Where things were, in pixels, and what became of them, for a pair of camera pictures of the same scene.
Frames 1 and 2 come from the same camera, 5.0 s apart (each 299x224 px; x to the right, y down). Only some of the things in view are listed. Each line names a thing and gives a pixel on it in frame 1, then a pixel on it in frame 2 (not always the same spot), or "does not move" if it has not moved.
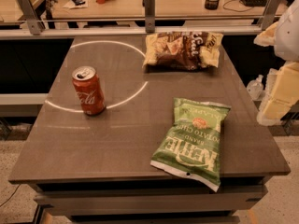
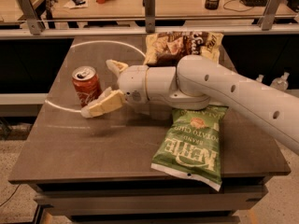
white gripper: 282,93 → 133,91
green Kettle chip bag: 192,147 does not move
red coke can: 90,90 does not move
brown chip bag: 182,49 does not move
